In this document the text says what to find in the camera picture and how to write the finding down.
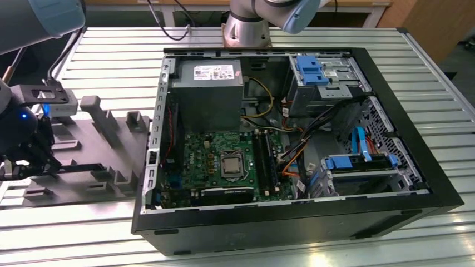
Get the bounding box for orange wire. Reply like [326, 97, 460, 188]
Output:
[282, 147, 309, 177]

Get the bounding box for black open PC case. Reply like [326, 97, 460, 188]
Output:
[130, 47, 466, 256]

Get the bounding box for silver CPU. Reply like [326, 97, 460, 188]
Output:
[222, 156, 242, 174]

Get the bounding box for cable with copper sleeve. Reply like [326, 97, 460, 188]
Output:
[3, 46, 26, 82]

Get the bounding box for metal disk bay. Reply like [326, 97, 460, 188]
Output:
[319, 154, 428, 195]

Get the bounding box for black camera cable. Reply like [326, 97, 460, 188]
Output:
[47, 26, 87, 86]

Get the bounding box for hanging cable with metal plug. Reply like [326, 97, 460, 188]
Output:
[147, 0, 194, 40]

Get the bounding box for brown wooden cabinet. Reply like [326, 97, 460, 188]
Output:
[377, 0, 475, 66]

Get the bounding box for metal optical drive cage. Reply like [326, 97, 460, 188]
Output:
[289, 54, 373, 117]

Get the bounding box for yellow and black wire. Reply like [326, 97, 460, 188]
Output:
[241, 77, 275, 120]

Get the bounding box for blue SATA cable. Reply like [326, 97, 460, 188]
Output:
[351, 126, 374, 162]

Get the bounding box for white-framed wooden desk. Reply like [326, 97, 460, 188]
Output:
[111, 0, 394, 28]

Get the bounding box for thin red wire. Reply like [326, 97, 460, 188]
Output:
[167, 105, 177, 165]

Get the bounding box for silver rounded wrist camera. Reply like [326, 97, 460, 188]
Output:
[45, 102, 81, 118]

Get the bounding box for grey power supply unit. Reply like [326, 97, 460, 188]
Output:
[169, 60, 246, 134]

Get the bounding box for black graphics card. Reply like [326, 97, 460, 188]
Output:
[191, 185, 257, 207]

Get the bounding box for hard disk in blue carrier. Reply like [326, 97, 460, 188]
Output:
[321, 154, 401, 175]

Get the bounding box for metal CPU socket cover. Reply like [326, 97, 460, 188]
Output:
[219, 151, 247, 181]

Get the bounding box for grey plastic parts rack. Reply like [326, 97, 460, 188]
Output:
[23, 96, 154, 208]

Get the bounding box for black cable bundle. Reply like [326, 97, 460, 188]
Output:
[299, 100, 367, 142]

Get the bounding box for green motherboard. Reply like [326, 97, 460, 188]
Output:
[159, 130, 298, 208]

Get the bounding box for short blue cable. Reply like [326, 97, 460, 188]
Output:
[311, 171, 325, 192]

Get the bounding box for black RAM slot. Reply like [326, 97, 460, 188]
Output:
[253, 130, 271, 196]

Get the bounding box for blue plastic drive latch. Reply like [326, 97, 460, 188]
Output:
[297, 55, 331, 86]

